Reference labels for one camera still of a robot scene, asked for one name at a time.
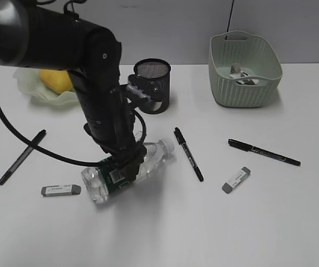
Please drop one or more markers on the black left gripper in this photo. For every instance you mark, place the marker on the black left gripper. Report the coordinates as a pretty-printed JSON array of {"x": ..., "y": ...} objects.
[{"x": 109, "y": 109}]

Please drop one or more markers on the clear water bottle green label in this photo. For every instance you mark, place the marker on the clear water bottle green label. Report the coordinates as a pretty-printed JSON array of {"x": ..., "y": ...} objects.
[{"x": 104, "y": 182}]

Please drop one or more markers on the black marker pen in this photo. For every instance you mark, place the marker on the black marker pen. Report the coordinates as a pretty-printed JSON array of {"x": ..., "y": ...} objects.
[
  {"x": 25, "y": 154},
  {"x": 247, "y": 147},
  {"x": 182, "y": 142}
]

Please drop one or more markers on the yellow mango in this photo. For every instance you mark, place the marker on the yellow mango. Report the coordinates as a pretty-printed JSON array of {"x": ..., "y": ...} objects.
[{"x": 57, "y": 81}]

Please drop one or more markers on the white waste paper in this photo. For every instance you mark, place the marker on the white waste paper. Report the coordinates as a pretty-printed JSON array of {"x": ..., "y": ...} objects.
[{"x": 236, "y": 72}]

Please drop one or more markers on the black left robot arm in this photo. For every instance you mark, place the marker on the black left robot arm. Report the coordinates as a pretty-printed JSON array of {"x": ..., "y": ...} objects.
[{"x": 32, "y": 36}]

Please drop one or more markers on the grey white eraser left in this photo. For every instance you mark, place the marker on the grey white eraser left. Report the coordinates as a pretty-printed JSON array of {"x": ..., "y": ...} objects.
[{"x": 60, "y": 190}]

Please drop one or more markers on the grey white eraser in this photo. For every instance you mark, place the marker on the grey white eraser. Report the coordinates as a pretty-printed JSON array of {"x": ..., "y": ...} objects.
[
  {"x": 235, "y": 180},
  {"x": 60, "y": 190}
]

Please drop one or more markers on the black mesh pen holder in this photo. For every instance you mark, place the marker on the black mesh pen holder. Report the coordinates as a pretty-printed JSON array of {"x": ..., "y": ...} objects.
[{"x": 157, "y": 73}]

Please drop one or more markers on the grey white eraser right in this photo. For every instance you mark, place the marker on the grey white eraser right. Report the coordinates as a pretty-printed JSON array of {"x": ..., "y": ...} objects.
[{"x": 235, "y": 180}]

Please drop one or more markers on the pale green wavy plate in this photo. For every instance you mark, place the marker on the pale green wavy plate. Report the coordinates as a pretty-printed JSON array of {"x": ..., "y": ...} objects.
[{"x": 28, "y": 82}]

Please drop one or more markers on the pale green woven basket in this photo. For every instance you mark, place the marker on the pale green woven basket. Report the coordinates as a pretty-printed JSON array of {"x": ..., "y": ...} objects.
[{"x": 255, "y": 56}]

